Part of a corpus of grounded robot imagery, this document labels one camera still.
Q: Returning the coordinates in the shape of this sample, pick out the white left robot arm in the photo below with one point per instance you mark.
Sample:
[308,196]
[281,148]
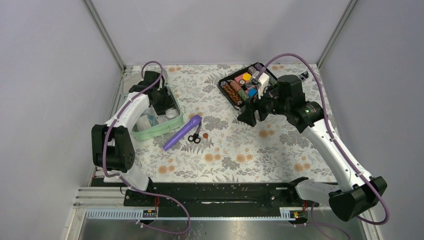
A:
[113,142]

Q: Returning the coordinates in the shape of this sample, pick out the mint green medicine kit case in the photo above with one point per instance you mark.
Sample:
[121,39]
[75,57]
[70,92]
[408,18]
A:
[134,83]

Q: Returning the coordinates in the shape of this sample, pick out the black handled scissors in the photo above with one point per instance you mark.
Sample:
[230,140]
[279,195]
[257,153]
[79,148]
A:
[195,138]

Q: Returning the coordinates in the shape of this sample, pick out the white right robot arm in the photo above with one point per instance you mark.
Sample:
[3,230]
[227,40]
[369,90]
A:
[356,190]

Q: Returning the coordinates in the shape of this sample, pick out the black poker chip case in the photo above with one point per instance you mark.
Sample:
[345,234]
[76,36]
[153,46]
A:
[238,87]

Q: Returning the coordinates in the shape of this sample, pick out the purple flashlight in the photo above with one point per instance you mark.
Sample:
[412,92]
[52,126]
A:
[192,123]

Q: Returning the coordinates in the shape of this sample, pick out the blue cotton ball bag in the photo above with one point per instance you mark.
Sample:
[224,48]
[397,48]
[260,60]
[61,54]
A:
[151,116]

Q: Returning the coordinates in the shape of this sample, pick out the white slotted cable duct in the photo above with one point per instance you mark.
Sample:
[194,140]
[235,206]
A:
[113,214]

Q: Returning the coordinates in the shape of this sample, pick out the white tape roll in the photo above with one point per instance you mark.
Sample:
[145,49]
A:
[171,113]

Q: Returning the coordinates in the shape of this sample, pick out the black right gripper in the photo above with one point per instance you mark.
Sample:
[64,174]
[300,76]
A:
[252,105]

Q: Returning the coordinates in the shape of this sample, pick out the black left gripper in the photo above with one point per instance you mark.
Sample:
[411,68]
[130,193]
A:
[168,103]

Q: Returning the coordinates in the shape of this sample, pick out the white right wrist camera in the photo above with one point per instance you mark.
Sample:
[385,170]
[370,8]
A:
[261,82]

